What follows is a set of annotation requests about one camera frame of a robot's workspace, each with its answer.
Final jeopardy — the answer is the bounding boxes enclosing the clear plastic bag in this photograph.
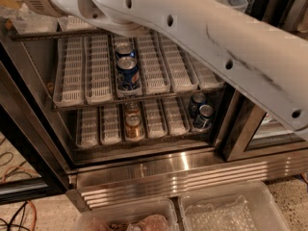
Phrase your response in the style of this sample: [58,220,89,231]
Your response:
[0,5,58,35]

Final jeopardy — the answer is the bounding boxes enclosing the blue pepsi can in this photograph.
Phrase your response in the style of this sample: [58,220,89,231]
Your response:
[115,42,136,60]
[116,57,141,91]

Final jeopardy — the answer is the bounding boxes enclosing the front brown soda can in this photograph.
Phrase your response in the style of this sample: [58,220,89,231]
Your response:
[125,114,143,140]

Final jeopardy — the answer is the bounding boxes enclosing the open left fridge door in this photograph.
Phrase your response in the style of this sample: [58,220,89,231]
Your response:
[0,38,70,206]

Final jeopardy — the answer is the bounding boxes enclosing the stainless steel fridge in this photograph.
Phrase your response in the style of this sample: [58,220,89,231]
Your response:
[0,0,308,211]

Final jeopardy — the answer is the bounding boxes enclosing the rear brown soda can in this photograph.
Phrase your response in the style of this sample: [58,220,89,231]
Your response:
[124,102,141,115]

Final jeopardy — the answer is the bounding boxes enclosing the right glass fridge door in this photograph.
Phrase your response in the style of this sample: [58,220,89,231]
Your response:
[223,0,308,161]

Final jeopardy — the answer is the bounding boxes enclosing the clear plastic bin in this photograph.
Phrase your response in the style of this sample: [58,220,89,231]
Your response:
[71,198,179,231]
[178,181,290,231]

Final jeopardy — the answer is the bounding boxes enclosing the middle shelf tray two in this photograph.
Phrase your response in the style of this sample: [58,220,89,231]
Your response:
[84,36,113,104]

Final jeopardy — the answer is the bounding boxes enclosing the orange cable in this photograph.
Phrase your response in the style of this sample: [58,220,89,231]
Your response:
[0,166,39,231]

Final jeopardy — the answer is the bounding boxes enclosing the black cable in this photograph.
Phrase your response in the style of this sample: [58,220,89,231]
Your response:
[0,201,32,231]

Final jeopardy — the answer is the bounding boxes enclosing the left clear plastic bin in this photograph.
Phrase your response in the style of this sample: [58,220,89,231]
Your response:
[71,198,179,231]

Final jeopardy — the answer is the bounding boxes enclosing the dark blue can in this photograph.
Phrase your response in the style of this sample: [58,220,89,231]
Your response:
[193,105,214,129]
[188,93,206,117]

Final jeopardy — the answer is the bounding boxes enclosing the rear dark blue can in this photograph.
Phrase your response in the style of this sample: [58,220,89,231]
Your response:
[188,93,206,117]

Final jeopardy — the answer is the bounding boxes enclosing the middle shelf tray one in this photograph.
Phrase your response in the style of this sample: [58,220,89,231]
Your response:
[53,38,85,108]

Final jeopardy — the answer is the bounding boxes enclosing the wire shelf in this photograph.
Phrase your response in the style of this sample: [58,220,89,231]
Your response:
[9,29,110,41]
[52,88,223,112]

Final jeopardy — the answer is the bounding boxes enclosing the brown soda can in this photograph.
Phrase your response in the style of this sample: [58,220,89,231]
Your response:
[125,114,143,140]
[124,102,141,115]

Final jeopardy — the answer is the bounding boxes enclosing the middle shelf tray five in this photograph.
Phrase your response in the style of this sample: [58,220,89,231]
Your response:
[158,34,198,92]

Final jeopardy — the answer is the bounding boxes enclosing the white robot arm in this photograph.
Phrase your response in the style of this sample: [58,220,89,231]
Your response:
[0,0,308,140]

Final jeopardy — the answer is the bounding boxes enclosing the right clear plastic bin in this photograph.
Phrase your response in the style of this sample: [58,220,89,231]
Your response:
[178,181,290,231]

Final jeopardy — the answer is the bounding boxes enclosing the front dark blue can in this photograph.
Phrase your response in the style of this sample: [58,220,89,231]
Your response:
[193,105,214,129]

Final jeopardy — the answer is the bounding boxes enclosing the front blue Pepsi can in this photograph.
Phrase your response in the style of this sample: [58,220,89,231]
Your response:
[116,57,141,91]

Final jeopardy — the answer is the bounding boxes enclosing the middle shelf tray six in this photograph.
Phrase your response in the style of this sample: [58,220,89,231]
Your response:
[189,56,224,90]

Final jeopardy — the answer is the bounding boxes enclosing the middle wire shelf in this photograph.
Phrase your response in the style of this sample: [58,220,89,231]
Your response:
[52,88,223,112]

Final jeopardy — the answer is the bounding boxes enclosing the rear blue Pepsi can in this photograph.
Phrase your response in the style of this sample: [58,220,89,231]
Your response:
[115,42,136,60]

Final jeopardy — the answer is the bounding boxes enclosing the top wire shelf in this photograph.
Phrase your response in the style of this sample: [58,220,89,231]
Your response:
[9,29,110,41]

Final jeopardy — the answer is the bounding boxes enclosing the middle shelf tray four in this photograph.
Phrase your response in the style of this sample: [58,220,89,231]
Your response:
[135,33,170,95]

